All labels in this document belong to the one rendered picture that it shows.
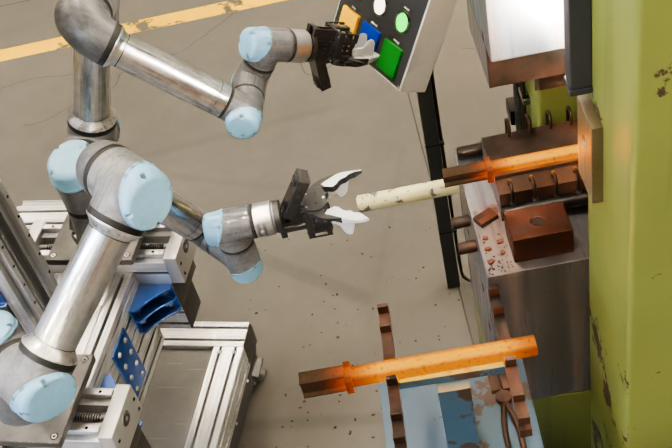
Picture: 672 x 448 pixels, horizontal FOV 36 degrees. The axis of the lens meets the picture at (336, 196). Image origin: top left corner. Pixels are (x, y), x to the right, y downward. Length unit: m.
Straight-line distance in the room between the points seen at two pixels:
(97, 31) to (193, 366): 1.19
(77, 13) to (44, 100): 2.43
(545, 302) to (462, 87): 1.95
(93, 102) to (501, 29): 1.04
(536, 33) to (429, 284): 1.60
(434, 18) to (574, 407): 0.96
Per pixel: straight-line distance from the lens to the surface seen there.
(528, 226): 2.06
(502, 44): 1.81
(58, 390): 2.02
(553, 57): 1.92
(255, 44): 2.23
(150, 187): 1.91
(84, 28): 2.15
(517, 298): 2.13
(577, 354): 2.32
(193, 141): 4.04
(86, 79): 2.38
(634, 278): 1.74
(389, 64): 2.48
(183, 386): 2.95
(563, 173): 2.15
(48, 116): 4.47
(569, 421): 2.52
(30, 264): 2.38
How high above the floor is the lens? 2.47
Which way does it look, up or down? 43 degrees down
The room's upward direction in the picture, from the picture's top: 14 degrees counter-clockwise
